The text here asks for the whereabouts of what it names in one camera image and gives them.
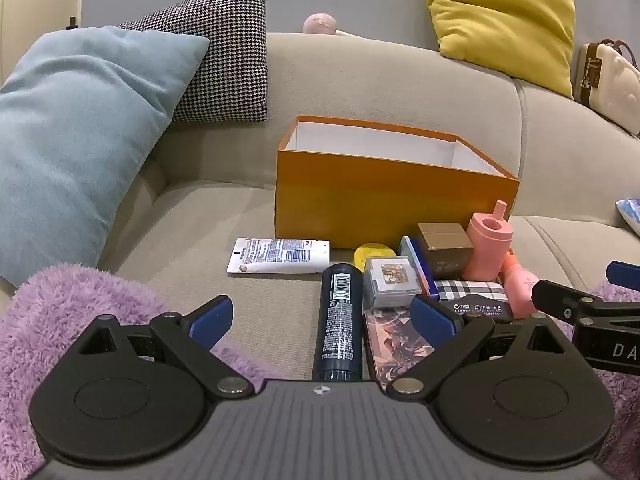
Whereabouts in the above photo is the blue patterned pillow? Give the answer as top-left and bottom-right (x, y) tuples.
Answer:
(615, 199), (640, 237)

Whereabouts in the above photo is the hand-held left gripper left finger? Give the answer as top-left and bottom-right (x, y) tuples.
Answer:
(70, 295), (253, 397)

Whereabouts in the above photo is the pink bottle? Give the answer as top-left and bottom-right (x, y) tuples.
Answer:
(501, 250), (541, 320)

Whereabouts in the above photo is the yellow pillow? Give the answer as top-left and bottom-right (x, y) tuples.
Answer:
(426, 0), (577, 100)

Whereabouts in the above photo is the dark blue spray can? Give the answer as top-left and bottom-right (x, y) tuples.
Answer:
(311, 262), (364, 383)

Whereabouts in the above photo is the small brown cardboard box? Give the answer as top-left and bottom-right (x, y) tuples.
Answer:
(416, 222), (475, 278)

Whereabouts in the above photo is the yellow tape measure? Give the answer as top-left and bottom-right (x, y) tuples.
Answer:
(353, 242), (396, 273)

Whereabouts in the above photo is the pink cup with spout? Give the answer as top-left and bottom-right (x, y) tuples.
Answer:
(461, 200), (515, 282)

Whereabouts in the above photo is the beige sofa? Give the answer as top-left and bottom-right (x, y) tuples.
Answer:
(0, 30), (640, 386)

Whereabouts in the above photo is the orange cardboard box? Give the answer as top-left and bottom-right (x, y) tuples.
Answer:
(274, 115), (521, 251)

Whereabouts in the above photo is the cream mini suitcase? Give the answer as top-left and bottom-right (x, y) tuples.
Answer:
(572, 38), (640, 136)

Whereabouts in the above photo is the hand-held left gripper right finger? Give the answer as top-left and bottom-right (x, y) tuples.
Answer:
(385, 295), (571, 401)

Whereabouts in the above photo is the light blue pillow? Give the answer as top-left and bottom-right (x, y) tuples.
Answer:
(0, 25), (211, 288)

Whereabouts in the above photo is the houndstooth pillow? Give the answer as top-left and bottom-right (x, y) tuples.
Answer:
(117, 0), (271, 123)

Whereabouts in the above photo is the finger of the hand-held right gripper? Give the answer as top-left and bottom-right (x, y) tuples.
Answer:
(532, 280), (608, 325)
(606, 260), (640, 286)

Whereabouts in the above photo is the art printed box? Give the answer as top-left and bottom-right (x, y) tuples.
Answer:
(364, 307), (441, 393)

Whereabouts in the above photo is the blue tin box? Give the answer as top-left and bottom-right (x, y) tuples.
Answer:
(398, 236), (433, 297)

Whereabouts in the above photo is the purple fluffy blanket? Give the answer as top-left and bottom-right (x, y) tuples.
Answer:
(0, 262), (640, 480)

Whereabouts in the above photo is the white squeeze tube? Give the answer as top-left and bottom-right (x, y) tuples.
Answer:
(226, 236), (332, 275)

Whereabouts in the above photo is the clear plastic case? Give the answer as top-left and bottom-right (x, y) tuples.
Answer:
(362, 256), (423, 310)

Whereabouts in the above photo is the black box with white label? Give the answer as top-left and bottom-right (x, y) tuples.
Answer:
(440, 299), (514, 324)

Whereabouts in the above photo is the plaid case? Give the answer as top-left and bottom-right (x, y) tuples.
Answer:
(432, 279), (507, 303)

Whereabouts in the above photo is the pink plush toy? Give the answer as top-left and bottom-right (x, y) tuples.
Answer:
(302, 11), (337, 36)

